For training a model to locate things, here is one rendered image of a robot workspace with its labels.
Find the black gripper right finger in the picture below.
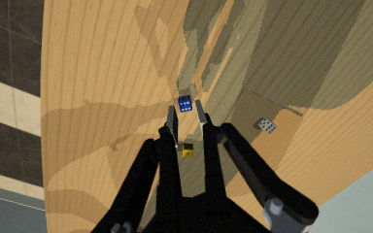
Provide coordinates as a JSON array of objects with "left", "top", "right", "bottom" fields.
[{"left": 195, "top": 99, "right": 319, "bottom": 233}]

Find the yellow die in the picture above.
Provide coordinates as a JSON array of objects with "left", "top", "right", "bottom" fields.
[{"left": 182, "top": 143, "right": 193, "bottom": 157}]

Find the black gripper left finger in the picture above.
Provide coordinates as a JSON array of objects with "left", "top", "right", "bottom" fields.
[{"left": 90, "top": 105, "right": 183, "bottom": 233}]

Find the white die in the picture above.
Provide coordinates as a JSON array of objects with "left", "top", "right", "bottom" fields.
[{"left": 258, "top": 117, "right": 278, "bottom": 134}]

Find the blue die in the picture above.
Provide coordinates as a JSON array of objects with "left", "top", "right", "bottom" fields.
[{"left": 178, "top": 95, "right": 192, "bottom": 113}]

